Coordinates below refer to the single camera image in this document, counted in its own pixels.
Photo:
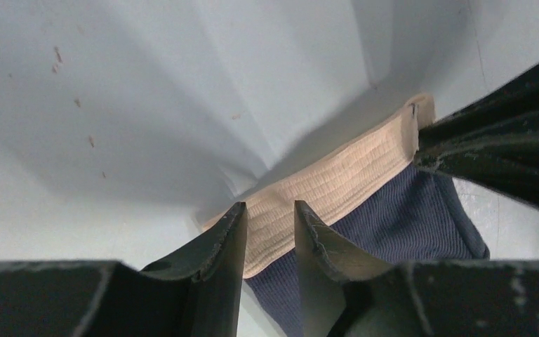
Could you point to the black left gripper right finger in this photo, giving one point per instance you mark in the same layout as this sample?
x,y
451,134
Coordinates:
x,y
346,291

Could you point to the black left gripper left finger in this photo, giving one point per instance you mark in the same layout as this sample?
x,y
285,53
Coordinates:
x,y
194,291

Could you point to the navy underwear with cream waistband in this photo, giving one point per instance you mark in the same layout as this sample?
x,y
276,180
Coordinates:
x,y
368,191

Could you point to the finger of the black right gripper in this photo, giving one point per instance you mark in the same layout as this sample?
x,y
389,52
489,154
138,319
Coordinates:
x,y
494,142

